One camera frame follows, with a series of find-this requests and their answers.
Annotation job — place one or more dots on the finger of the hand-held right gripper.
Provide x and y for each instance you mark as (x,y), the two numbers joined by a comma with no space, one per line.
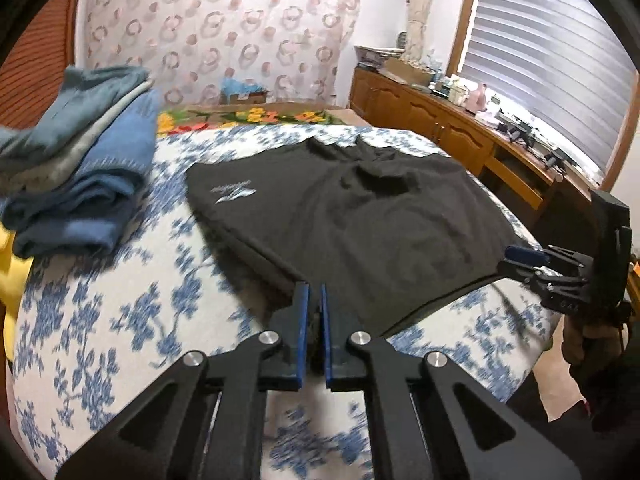
(527,253)
(555,287)

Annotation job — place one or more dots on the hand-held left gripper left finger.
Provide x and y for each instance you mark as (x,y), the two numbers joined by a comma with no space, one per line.
(300,340)

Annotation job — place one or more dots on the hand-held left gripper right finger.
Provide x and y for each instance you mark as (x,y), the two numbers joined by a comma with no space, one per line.
(326,345)

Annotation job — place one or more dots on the black pants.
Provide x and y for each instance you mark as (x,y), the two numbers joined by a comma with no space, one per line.
(360,220)

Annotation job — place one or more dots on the person's right hand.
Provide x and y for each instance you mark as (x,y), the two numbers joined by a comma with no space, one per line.
(587,342)

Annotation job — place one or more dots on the wooden cabinet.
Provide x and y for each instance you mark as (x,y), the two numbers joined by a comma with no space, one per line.
(440,120)

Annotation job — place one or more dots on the pink bottle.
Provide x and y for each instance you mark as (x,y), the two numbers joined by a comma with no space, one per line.
(477,99)

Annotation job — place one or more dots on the blue floral bedspread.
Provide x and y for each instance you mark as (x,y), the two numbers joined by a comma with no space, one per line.
(125,320)

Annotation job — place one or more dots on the grey window blind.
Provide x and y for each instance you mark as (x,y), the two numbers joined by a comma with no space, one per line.
(545,60)

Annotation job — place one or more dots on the open cardboard box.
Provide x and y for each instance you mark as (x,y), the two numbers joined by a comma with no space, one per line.
(407,72)

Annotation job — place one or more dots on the yellow red flower blanket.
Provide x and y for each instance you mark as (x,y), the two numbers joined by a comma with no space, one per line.
(260,116)

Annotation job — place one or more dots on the small cardboard box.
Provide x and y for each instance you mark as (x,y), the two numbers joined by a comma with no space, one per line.
(247,97)

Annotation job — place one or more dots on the blue folded jeans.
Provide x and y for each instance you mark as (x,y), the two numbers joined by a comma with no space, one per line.
(95,195)

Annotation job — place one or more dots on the blue plastic bag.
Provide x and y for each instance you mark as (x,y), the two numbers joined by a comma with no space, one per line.
(242,85)

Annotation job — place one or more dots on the cream lace curtain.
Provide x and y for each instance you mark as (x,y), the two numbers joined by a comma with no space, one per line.
(419,15)

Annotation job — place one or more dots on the yellow cloth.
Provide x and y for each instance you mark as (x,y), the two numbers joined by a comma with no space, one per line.
(12,285)

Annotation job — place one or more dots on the grey folded garment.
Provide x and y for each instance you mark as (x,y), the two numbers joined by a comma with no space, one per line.
(60,162)

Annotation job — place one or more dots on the circle patterned curtain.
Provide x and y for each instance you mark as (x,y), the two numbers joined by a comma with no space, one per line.
(225,25)

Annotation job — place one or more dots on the teal folded garment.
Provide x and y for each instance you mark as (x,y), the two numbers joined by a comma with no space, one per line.
(65,110)

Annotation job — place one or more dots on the wooden louvered door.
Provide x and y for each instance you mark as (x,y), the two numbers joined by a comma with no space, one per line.
(35,60)

